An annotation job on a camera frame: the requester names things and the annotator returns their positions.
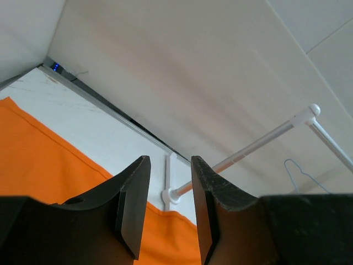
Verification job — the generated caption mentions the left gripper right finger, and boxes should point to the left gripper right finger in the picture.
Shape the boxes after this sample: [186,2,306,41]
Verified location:
[191,156,257,264]

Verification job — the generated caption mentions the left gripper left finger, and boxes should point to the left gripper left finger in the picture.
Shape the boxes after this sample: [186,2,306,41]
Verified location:
[54,156,151,260]

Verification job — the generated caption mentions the orange trousers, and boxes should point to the orange trousers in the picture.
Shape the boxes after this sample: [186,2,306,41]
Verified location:
[1,98,201,264]

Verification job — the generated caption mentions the white clothes rack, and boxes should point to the white clothes rack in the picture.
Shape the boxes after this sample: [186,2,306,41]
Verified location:
[161,104,352,211]

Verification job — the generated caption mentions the light blue wire hanger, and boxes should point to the light blue wire hanger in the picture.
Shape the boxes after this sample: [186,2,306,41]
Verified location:
[283,158,331,194]

